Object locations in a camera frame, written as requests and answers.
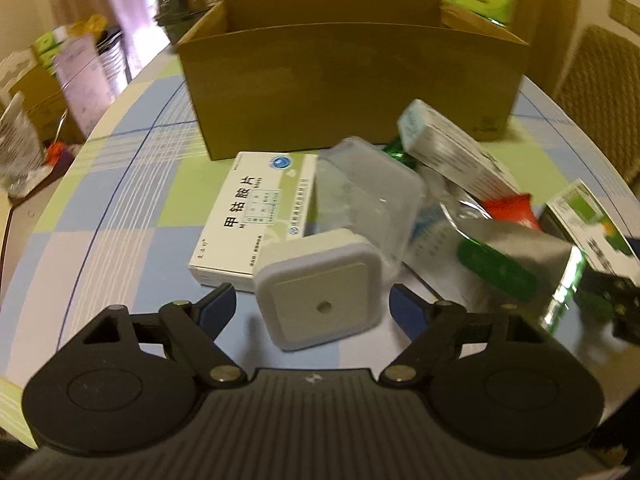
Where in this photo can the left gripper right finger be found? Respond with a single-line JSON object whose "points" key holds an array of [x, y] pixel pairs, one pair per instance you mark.
{"points": [[431, 327]]}

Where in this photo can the silver green tea bag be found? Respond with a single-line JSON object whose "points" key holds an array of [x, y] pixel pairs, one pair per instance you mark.
{"points": [[489, 265]]}

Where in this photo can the white square night light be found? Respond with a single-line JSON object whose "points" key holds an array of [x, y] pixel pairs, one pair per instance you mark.
{"points": [[319, 288]]}

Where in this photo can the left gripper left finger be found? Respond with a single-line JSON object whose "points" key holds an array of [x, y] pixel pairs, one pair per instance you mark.
{"points": [[192, 330]]}

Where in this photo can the brown cardboard box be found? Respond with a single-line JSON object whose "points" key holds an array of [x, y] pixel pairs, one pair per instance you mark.
{"points": [[294, 75]]}

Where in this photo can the white crinkled plastic bag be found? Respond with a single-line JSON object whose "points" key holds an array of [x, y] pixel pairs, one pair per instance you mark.
{"points": [[22, 154]]}

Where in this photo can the white ointment box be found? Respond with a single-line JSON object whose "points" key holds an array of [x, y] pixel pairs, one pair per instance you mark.
{"points": [[436, 142]]}

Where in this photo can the red candy packet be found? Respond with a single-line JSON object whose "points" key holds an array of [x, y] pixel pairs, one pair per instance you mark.
{"points": [[515, 209]]}

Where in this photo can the clear plastic container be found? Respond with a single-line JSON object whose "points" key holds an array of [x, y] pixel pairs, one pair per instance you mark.
{"points": [[361, 188]]}

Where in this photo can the brown cardboard carton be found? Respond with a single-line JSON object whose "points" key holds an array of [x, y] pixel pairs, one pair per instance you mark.
{"points": [[46, 107]]}

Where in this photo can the wall power sockets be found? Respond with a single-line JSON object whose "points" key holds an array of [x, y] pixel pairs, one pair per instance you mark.
{"points": [[624, 13]]}

